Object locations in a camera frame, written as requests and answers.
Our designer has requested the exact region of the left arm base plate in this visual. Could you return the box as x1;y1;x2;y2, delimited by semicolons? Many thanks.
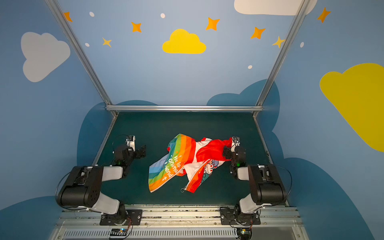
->
100;209;143;226

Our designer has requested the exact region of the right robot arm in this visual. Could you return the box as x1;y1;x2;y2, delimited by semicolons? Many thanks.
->
223;146;291;218

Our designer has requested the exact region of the small circuit board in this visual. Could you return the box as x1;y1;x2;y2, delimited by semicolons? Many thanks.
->
109;228;128;240
236;228;252;240

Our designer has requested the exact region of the right small circuit board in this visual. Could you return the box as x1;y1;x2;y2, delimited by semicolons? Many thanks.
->
236;228;252;240

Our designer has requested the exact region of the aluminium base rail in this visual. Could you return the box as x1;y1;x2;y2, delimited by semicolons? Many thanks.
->
50;205;309;240

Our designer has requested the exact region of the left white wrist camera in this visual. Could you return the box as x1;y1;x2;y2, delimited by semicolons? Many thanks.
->
126;136;136;152

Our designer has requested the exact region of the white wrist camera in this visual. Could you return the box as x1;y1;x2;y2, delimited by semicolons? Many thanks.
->
126;136;136;152
232;137;240;147

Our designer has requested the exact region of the left small circuit board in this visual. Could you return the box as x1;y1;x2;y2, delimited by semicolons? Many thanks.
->
109;228;128;240

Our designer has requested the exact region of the rainbow children's jacket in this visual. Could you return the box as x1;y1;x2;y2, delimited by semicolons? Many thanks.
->
148;134;235;193

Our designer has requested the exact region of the horizontal aluminium frame bar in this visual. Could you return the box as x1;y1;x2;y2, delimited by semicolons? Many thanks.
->
106;105;264;112

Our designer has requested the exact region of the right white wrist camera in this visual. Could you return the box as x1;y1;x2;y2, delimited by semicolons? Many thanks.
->
232;137;240;147

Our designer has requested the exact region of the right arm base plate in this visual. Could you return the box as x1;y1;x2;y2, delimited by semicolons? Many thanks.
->
219;207;261;226

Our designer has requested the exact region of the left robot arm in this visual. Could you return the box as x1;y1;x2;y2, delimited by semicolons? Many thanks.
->
55;145;147;226

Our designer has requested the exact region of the left aluminium frame post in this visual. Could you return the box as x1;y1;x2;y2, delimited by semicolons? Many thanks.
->
45;0;113;106

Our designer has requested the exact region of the aluminium frame post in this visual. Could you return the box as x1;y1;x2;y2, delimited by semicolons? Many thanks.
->
45;0;113;106
253;0;311;120

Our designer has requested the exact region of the right aluminium frame post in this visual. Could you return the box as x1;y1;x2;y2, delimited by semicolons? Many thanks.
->
253;0;311;120

